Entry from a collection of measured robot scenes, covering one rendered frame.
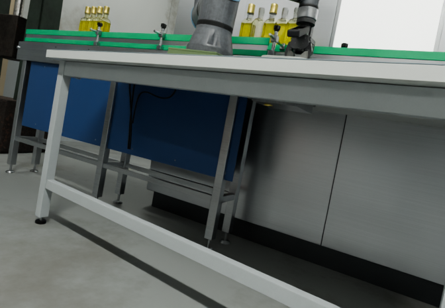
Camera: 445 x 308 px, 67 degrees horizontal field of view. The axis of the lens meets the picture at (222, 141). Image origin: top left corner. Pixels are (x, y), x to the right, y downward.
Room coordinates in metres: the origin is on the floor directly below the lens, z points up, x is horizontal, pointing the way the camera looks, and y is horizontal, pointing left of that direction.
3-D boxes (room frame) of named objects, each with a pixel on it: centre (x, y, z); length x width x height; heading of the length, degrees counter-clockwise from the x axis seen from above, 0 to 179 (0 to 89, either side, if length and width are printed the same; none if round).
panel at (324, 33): (1.59, -0.40, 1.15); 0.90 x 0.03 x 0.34; 62
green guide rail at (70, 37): (1.84, 0.65, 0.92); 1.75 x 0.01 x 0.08; 62
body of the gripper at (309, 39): (1.30, -0.23, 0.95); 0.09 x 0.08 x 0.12; 150
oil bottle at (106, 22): (2.10, 0.86, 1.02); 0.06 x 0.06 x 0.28; 62
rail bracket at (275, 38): (1.42, -0.15, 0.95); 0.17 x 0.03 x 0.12; 152
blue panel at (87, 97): (1.90, 0.59, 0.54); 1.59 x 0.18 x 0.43; 62
